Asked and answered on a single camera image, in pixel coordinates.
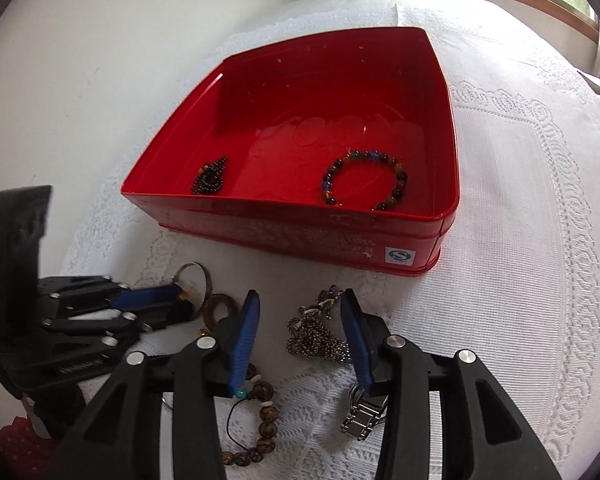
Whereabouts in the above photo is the large wooden bead bracelet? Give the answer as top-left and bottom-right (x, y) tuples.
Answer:
(220, 361), (282, 467)

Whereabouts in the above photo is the white lace tablecloth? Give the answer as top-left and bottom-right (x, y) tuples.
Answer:
(64, 0), (600, 479)

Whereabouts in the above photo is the black gloved left hand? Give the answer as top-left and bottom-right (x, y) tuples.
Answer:
(14, 384), (86, 440)

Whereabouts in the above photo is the silver ball chain necklace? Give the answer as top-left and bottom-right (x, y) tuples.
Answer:
(285, 284), (354, 365)

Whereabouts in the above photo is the dark bead necklace gold charm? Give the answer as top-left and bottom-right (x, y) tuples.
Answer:
(192, 156), (227, 195)

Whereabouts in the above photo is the red lace cloth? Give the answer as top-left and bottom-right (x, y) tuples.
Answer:
(0, 416), (59, 480)

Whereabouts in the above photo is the silver metal bangle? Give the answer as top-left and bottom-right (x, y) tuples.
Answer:
(172, 261), (213, 316)

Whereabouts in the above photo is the multicolour bead bracelet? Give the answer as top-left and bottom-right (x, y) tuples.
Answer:
(322, 148), (410, 213)

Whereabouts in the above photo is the brown wooden ring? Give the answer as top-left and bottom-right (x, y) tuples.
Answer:
(201, 292), (242, 334)

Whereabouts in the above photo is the red metal tin box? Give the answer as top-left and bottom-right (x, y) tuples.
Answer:
(121, 26), (460, 276)

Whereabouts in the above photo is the silver metal wristwatch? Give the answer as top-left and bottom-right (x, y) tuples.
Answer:
(340, 385), (389, 441)

